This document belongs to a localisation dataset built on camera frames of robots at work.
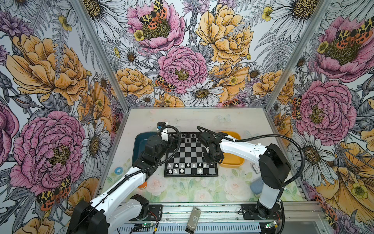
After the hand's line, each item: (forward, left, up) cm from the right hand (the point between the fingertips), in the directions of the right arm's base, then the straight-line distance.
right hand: (213, 165), depth 85 cm
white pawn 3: (+1, +18, -2) cm, 18 cm away
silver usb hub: (-26, +12, -1) cm, 28 cm away
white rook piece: (-2, +24, -2) cm, 25 cm away
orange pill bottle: (-9, +39, -2) cm, 40 cm away
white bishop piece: (-2, +18, -2) cm, 18 cm away
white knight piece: (-2, +22, -2) cm, 22 cm away
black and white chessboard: (+5, +13, -4) cm, 15 cm away
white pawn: (+2, +25, -2) cm, 25 cm away
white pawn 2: (+2, +21, -2) cm, 21 cm away
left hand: (+11, +21, +15) cm, 28 cm away
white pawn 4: (+2, +14, -2) cm, 15 cm away
